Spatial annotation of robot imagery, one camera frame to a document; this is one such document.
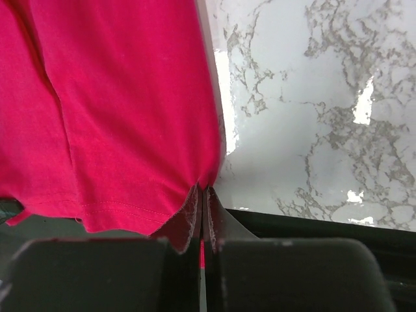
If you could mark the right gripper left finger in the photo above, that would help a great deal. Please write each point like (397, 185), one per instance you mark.
(156, 273)

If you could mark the red t shirt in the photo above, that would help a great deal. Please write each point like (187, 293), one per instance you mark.
(108, 115)

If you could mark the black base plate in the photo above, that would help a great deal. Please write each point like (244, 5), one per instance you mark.
(393, 250)

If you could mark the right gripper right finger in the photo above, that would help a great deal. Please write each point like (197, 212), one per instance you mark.
(246, 273)

